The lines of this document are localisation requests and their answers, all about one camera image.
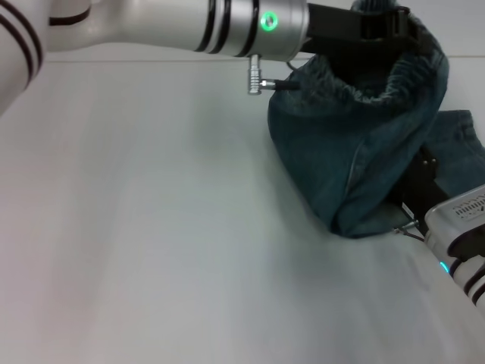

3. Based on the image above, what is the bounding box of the thin right gripper cable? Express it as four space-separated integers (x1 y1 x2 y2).
392 218 433 242

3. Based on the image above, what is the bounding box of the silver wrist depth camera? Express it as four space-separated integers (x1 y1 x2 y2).
424 188 485 252

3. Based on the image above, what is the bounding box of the thin dark gripper cable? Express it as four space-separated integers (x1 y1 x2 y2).
263 59 301 92

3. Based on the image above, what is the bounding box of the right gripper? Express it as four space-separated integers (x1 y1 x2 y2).
390 146 452 236

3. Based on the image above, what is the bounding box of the silver cable connector plug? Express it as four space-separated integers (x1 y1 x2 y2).
247 54 267 96

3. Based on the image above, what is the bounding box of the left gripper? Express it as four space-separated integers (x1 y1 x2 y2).
302 2 435 58

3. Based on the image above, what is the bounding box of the blue denim shorts cartoon print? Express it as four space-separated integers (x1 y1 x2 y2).
267 0 485 240

